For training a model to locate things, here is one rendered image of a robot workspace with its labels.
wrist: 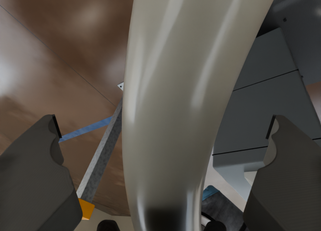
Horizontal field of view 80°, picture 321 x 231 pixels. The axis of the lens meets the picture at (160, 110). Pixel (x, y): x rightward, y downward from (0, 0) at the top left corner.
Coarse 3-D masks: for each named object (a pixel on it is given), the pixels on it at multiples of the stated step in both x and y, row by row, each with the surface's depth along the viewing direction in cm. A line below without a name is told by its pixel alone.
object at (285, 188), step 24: (288, 120) 10; (288, 144) 9; (312, 144) 9; (264, 168) 7; (288, 168) 7; (312, 168) 7; (264, 192) 6; (288, 192) 6; (312, 192) 6; (264, 216) 6; (288, 216) 6; (312, 216) 6
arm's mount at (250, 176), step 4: (244, 172) 78; (248, 172) 77; (252, 172) 76; (256, 172) 75; (244, 176) 77; (248, 176) 76; (252, 176) 75; (248, 180) 76; (252, 180) 74; (252, 184) 77
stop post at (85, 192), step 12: (120, 84) 176; (120, 108) 155; (120, 120) 150; (108, 132) 140; (108, 144) 135; (96, 156) 129; (108, 156) 132; (96, 168) 123; (84, 180) 119; (96, 180) 121; (84, 192) 112; (84, 204) 109; (84, 216) 107
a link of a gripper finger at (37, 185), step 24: (48, 120) 11; (24, 144) 9; (48, 144) 9; (0, 168) 8; (24, 168) 8; (48, 168) 8; (0, 192) 7; (24, 192) 7; (48, 192) 7; (72, 192) 7; (0, 216) 6; (24, 216) 6; (48, 216) 6; (72, 216) 7
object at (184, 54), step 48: (144, 0) 4; (192, 0) 3; (240, 0) 3; (144, 48) 4; (192, 48) 4; (240, 48) 4; (144, 96) 4; (192, 96) 4; (144, 144) 5; (192, 144) 5; (144, 192) 6; (192, 192) 6
